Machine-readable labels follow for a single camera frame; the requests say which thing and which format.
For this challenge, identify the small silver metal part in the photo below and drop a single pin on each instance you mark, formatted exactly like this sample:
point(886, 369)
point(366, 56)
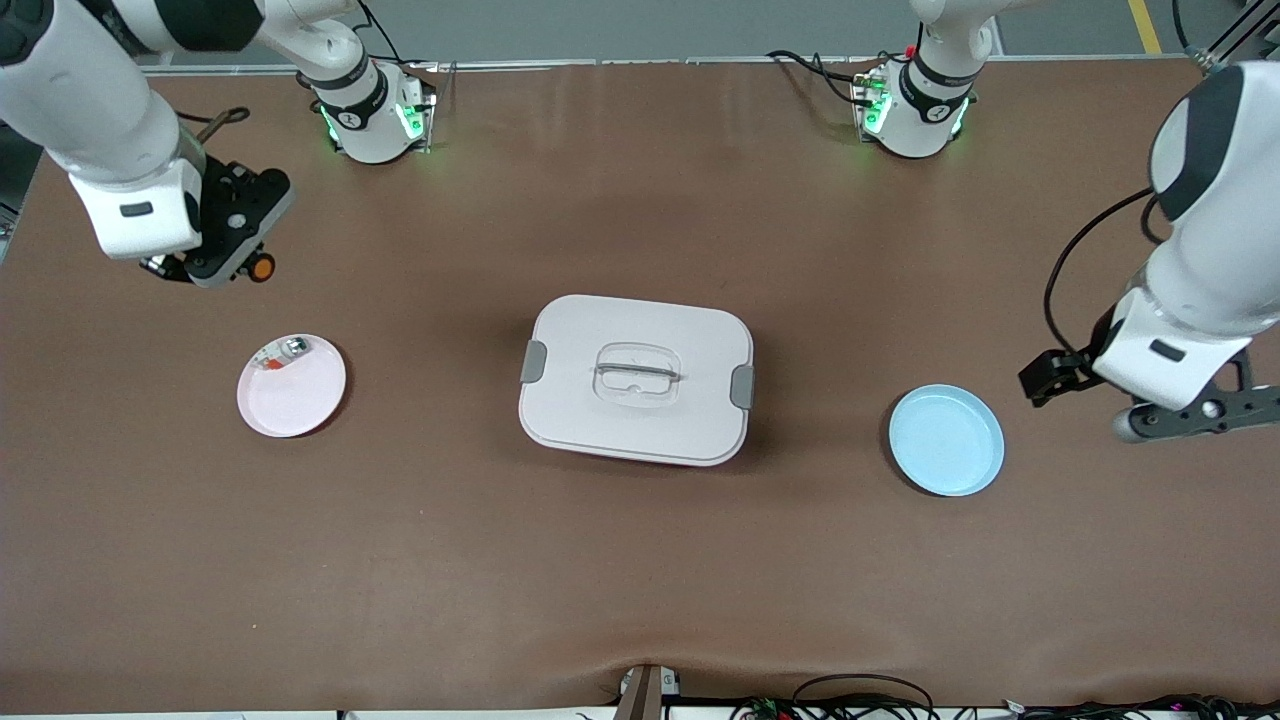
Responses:
point(296, 347)

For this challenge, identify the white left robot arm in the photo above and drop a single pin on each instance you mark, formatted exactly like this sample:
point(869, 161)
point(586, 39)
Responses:
point(1210, 270)

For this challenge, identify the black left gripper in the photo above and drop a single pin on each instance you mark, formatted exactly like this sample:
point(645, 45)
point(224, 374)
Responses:
point(1053, 371)

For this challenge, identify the aluminium frame profile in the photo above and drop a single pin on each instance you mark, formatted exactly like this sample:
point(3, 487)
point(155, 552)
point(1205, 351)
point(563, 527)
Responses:
point(1225, 35)

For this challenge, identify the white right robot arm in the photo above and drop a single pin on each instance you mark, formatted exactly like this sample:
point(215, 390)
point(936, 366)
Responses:
point(90, 110)

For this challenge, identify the light blue round plate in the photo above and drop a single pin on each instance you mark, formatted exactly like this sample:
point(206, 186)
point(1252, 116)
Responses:
point(945, 440)

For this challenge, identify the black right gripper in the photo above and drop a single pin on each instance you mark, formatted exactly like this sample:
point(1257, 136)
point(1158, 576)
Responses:
point(169, 270)

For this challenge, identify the orange black push switch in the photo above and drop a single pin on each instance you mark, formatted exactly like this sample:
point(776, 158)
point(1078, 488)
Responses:
point(262, 267)

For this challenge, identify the white lidded storage box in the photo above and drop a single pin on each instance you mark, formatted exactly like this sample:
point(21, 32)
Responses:
point(640, 420)

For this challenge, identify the pink round plate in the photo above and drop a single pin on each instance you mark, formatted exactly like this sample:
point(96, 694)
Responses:
point(295, 400)

